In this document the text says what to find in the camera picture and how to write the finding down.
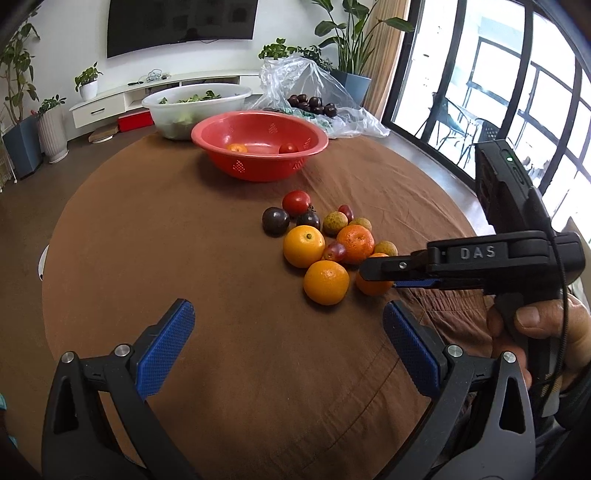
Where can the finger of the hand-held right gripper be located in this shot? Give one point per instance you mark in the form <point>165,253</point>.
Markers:
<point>392,267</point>
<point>415,283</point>

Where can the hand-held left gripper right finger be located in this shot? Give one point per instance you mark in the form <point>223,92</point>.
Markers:
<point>411,350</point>

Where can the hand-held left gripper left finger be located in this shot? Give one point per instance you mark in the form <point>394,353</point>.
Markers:
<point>166,350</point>

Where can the yellow green jujube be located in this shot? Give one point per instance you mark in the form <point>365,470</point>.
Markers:
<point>334,223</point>
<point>361,224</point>
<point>386,248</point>

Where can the orange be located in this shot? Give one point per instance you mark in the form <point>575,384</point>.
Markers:
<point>371,288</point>
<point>326,282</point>
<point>304,246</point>
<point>237,148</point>

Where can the bumpy deep orange mandarin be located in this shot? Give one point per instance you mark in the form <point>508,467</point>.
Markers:
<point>355,243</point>

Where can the red brown jujube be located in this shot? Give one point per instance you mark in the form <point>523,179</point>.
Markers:
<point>334,251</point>
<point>347,212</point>

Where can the red plastic colander basin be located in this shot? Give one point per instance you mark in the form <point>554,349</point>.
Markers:
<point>258,164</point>

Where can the person's right hand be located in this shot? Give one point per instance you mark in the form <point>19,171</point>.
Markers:
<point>545,323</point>

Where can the dark purple tomato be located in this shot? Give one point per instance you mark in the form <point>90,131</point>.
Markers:
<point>275,221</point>
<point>308,221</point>

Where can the red tomato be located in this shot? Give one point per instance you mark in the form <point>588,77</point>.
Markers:
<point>296,202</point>
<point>288,148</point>

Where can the black outdoor chair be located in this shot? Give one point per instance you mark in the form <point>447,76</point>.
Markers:
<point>487,131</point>
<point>441,110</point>

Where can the white round stool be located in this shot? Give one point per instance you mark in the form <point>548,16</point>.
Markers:
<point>43,263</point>

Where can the person's dark clothing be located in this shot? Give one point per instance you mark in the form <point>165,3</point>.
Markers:
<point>570,410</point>

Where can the green white printed bag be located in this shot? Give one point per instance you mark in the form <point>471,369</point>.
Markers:
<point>318,121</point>

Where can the pile of dark purple tomatoes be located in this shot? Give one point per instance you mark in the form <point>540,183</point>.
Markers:
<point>316,102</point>

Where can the large leafy plant blue pot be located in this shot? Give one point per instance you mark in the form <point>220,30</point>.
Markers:
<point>358,87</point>

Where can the beige curtain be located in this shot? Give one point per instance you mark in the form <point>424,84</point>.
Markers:
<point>385,69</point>

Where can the clear plastic bag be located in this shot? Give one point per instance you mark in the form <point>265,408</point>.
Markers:
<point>295,78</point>

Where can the white plastic basin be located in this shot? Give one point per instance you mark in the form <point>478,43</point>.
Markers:
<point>161,120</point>

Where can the red box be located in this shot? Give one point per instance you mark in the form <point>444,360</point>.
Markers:
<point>135,121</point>

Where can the plant in white ribbed pot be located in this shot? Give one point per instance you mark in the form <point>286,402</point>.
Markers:
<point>53,138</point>

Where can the small bushy green plant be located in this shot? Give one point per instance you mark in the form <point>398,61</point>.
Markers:
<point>277,48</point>

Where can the tall plant in grey pot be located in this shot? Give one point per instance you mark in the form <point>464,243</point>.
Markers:
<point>21,147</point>

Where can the leafy greens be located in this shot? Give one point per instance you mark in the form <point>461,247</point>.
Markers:
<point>198,98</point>

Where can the white television cabinet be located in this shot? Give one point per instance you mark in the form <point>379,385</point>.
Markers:
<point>111,99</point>

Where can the small plant in white pot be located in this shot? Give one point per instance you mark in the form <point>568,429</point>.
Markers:
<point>87,87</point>

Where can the black window frame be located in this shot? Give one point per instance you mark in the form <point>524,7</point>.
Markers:
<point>425,60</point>

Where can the black wall television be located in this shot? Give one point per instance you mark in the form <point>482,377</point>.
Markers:
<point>184,23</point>

